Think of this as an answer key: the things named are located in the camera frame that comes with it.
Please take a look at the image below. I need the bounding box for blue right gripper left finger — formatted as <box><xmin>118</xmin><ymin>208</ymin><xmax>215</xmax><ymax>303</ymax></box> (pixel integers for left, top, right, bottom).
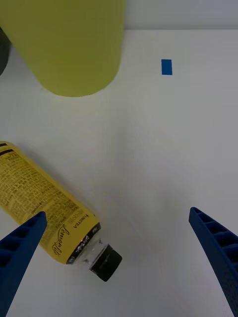
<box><xmin>0</xmin><ymin>211</ymin><xmax>48</xmax><ymax>317</ymax></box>

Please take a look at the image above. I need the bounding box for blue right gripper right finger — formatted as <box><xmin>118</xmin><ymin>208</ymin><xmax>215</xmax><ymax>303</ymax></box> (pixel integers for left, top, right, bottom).
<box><xmin>188</xmin><ymin>207</ymin><xmax>238</xmax><ymax>317</ymax></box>

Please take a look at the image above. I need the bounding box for yellow label plastic bottle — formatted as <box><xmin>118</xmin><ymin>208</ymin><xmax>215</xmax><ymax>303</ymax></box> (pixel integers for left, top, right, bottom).
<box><xmin>0</xmin><ymin>141</ymin><xmax>123</xmax><ymax>282</ymax></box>

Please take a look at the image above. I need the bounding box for grey plastic bin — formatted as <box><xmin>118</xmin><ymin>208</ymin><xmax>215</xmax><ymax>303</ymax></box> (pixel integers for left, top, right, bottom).
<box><xmin>0</xmin><ymin>26</ymin><xmax>12</xmax><ymax>76</ymax></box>

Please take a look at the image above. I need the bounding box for yellow-green plastic bin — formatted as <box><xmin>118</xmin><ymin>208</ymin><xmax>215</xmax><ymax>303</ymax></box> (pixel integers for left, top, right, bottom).
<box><xmin>0</xmin><ymin>0</ymin><xmax>127</xmax><ymax>98</ymax></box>

